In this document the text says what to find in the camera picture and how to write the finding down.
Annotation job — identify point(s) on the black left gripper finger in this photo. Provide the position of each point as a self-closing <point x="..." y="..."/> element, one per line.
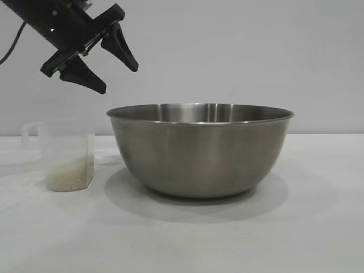
<point x="122" y="48"/>
<point x="85" y="78"/>

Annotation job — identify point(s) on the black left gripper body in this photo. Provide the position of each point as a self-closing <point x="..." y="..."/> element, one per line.
<point x="65" y="25"/>

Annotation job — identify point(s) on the translucent plastic measuring cup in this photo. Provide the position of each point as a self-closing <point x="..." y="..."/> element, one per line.
<point x="68" y="139"/>

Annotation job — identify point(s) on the white rice grains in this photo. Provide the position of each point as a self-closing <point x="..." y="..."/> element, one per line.
<point x="68" y="177"/>

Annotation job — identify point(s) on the stainless steel mixing bowl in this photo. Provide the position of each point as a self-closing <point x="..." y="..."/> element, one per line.
<point x="199" y="153"/>

